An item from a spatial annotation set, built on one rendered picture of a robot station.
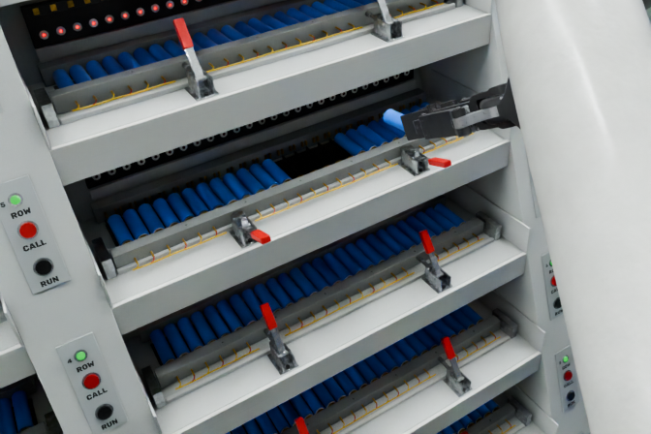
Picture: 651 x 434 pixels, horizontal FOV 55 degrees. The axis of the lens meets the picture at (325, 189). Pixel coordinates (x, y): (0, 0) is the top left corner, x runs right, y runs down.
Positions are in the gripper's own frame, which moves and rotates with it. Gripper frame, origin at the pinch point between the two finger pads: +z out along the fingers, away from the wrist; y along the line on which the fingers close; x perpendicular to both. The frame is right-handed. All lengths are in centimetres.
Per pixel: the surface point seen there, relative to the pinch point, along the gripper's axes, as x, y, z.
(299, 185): -3.5, -10.0, 19.5
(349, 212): -8.9, -5.9, 16.2
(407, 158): -5.2, 6.0, 17.5
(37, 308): -5.1, -44.5, 15.1
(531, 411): -59, 23, 32
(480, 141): -7.0, 19.2, 17.9
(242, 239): -6.8, -20.7, 16.2
